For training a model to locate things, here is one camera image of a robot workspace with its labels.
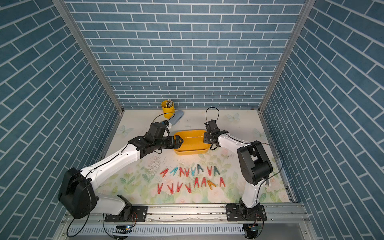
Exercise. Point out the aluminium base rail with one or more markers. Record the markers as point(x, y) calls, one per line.
point(195, 222)

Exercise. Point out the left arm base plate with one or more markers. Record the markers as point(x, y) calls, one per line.
point(134, 214)

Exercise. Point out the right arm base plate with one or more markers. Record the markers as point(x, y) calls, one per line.
point(246, 213)

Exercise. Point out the light blue clothespin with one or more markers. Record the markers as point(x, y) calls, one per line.
point(193, 171)

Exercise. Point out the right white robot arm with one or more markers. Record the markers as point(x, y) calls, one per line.
point(254, 162)

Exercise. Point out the grey glasses case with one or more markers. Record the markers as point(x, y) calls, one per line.
point(176, 117)

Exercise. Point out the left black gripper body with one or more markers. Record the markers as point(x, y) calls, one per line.
point(166, 143)

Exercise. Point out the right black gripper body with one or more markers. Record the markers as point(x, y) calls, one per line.
point(207, 138)

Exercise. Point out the orange clothespin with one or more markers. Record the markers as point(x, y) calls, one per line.
point(211, 185)

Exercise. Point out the teal clothespin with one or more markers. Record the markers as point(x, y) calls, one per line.
point(216, 171)
point(174, 171)
point(200, 169)

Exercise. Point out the yellow storage box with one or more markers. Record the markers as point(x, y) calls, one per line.
point(193, 143)

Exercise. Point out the yellow pen cup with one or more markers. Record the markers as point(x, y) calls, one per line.
point(168, 108)

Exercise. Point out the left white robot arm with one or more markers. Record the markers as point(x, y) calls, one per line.
point(77, 192)

